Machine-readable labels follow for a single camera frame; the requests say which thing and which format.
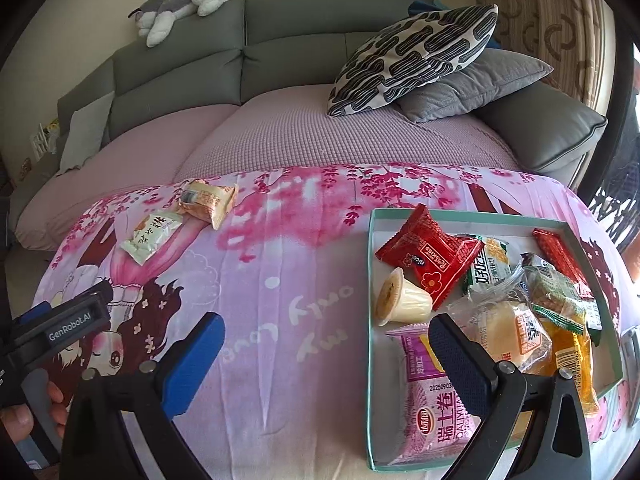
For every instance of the black folding chair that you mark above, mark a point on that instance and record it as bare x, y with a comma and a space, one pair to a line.
615, 210

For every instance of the dark door frame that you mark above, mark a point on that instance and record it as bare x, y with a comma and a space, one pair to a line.
612, 125

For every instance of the beige patterned curtain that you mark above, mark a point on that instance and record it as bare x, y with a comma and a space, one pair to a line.
550, 25

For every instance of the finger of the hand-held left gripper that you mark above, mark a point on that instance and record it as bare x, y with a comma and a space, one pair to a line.
35, 311
102, 290

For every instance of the teal cardboard box lid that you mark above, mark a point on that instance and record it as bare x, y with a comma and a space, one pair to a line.
505, 225

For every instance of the grey white plush toy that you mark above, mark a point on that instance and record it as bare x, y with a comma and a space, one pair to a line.
170, 10

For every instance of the pink printed blanket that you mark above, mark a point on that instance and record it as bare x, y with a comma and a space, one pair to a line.
300, 335

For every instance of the cream tea snack packet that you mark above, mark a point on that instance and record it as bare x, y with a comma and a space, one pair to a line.
150, 232

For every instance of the pink sofa seat cover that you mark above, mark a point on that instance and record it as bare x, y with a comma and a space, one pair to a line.
125, 160
325, 135

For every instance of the person's left hand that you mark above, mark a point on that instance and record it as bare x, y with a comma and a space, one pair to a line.
15, 422

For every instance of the small red patterned packet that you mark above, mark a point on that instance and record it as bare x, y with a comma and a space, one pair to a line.
415, 242

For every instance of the long red wafer packet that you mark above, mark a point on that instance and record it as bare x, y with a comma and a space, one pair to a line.
557, 252

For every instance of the light grey cushion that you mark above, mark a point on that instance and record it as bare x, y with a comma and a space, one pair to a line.
85, 135

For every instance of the pink cake roll packet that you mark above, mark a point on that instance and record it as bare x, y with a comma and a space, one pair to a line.
430, 420

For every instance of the orange cake packet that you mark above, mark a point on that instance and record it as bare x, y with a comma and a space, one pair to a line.
575, 355

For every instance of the green white corn snack packet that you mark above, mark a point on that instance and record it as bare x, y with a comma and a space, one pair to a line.
487, 265

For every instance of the black white patterned pillow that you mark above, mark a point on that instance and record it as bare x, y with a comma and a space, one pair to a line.
415, 55

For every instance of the grey pillow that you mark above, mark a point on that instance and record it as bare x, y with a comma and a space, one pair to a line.
475, 90

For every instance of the clear green cracker packet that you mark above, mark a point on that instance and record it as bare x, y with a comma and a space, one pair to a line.
555, 295

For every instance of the small white rack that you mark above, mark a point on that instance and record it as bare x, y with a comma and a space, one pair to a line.
42, 137

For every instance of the clear bread packet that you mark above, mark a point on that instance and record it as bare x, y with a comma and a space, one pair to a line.
210, 202

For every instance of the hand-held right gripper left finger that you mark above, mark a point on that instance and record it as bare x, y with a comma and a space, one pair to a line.
195, 360

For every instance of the pale jelly cup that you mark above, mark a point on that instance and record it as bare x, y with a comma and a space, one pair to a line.
400, 300

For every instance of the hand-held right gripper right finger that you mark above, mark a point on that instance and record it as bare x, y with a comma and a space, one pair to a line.
457, 365

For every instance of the grey sofa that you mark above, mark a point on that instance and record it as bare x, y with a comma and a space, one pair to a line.
300, 25

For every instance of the white bun packet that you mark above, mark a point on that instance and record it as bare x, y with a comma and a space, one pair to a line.
510, 330

